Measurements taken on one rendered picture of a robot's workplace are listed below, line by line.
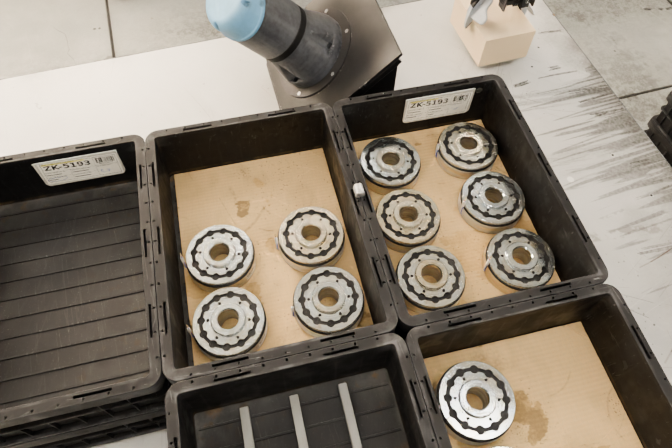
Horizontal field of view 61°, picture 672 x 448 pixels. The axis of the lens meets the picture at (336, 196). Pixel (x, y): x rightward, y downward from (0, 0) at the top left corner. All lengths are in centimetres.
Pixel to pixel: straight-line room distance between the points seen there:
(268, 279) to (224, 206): 15
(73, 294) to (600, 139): 105
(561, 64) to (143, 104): 95
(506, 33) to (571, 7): 152
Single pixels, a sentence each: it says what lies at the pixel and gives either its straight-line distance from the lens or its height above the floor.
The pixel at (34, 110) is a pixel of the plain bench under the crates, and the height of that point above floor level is 70.
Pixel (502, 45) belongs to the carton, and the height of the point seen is 77.
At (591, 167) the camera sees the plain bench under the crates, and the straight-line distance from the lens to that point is 127.
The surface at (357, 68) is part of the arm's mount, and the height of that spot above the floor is 88.
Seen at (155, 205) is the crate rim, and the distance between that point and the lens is 86.
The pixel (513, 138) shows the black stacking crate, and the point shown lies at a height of 90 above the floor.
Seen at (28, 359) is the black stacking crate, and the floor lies 83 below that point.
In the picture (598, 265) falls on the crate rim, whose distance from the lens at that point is 86.
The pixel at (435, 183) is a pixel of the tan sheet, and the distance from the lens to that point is 98.
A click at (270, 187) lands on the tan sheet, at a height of 83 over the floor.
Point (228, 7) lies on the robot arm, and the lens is 102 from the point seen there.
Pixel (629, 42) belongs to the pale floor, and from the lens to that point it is 276.
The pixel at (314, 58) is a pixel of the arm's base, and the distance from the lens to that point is 109.
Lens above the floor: 163
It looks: 57 degrees down
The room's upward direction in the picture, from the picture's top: 2 degrees clockwise
